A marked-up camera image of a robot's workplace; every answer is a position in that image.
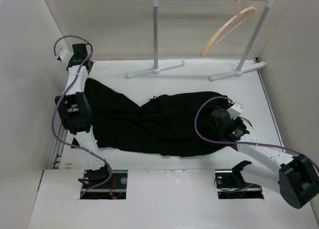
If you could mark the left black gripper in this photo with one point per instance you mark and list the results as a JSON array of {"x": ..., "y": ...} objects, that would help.
[{"x": 91, "y": 64}]

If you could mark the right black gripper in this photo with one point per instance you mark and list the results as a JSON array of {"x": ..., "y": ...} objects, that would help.
[{"x": 235, "y": 121}]

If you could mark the black trousers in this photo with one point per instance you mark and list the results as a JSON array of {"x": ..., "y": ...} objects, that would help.
[{"x": 165, "y": 125}]

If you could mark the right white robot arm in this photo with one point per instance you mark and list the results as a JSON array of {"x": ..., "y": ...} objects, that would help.
[{"x": 292, "y": 176}]

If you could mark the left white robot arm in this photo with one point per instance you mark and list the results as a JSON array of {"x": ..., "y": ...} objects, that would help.
[{"x": 76, "y": 114}]

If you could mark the beige plastic hanger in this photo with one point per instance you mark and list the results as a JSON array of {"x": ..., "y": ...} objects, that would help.
[{"x": 228, "y": 27}]

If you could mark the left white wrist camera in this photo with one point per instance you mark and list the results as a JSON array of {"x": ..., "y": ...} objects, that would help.
[{"x": 64, "y": 55}]

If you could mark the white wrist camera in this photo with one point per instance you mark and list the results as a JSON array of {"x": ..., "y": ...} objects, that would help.
[
  {"x": 235, "y": 110},
  {"x": 64, "y": 55}
]

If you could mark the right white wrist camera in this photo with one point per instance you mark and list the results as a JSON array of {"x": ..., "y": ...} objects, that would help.
[{"x": 235, "y": 110}]

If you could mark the aluminium side rail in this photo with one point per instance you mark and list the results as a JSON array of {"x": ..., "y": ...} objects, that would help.
[{"x": 58, "y": 149}]

